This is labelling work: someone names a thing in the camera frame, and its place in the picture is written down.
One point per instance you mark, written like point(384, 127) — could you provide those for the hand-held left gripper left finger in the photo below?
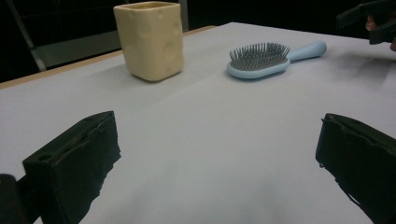
point(77, 161)

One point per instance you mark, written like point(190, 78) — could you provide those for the cream yellow ceramic cup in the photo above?
point(152, 43)

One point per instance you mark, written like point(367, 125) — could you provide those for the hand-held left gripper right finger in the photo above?
point(364, 155)

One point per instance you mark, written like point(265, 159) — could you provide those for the light blue hairbrush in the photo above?
point(264, 62)

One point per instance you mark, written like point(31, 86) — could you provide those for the grey metal post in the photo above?
point(183, 14)

